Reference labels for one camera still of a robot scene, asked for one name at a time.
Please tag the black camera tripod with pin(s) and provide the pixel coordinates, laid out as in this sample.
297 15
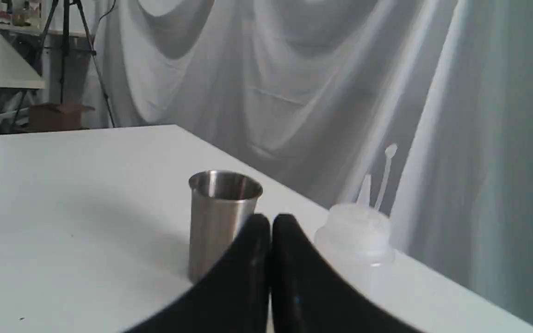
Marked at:
66 50

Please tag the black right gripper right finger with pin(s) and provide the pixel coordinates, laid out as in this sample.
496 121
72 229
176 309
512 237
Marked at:
308 296

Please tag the brown cardboard box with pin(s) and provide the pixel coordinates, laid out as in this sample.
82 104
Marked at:
56 117

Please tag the grey fabric backdrop curtain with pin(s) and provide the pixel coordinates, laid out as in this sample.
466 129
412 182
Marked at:
311 92

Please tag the plastic squeeze bottle with oil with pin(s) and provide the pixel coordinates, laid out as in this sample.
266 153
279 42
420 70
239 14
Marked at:
355 240

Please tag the stainless steel cup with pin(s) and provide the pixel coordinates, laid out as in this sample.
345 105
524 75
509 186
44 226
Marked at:
221 201

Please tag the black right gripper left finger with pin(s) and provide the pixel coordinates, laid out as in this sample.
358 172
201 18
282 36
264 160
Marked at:
233 297

